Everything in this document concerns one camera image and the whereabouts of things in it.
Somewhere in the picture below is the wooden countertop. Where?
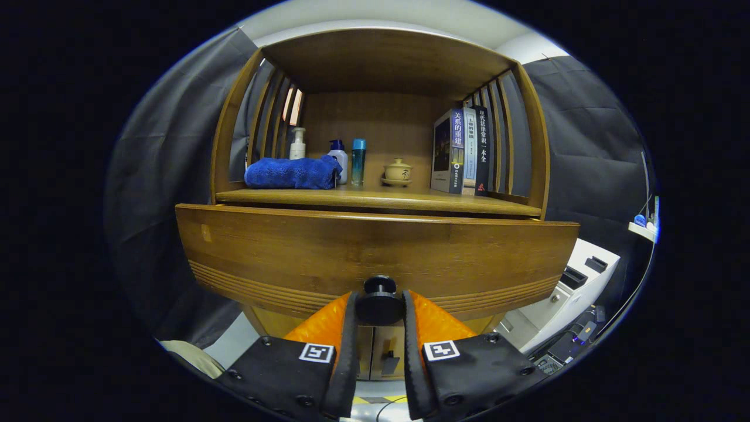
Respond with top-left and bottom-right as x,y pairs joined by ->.
215,185 -> 543,219

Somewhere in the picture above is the blue towel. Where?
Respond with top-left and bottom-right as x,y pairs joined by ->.
244,155 -> 343,190

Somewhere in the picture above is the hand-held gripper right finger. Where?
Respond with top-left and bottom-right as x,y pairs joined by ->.
401,289 -> 548,421

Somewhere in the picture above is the wooden drawer with black knob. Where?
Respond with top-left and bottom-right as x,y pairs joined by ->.
175,203 -> 581,326

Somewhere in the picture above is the beige lidded teacup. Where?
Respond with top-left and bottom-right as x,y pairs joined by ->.
384,158 -> 414,182

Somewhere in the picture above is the book with pale blue spine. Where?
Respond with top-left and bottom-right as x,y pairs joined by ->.
462,107 -> 478,196

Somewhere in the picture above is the book with dark photo cover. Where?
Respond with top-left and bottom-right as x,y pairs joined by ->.
430,108 -> 465,195

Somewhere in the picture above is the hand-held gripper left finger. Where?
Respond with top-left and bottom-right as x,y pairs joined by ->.
214,291 -> 359,420

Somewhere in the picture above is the black floor device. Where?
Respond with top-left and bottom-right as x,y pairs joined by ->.
530,305 -> 607,376

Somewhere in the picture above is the wooden cabinet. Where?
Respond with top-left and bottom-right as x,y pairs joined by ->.
210,26 -> 551,382

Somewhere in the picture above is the beige fabric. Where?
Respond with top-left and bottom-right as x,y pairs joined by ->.
158,340 -> 226,379

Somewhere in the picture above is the teal glass bottle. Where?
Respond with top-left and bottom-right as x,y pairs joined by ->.
351,138 -> 367,187

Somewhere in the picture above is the white bottle with blue cap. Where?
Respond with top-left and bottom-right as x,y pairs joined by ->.
326,139 -> 349,185

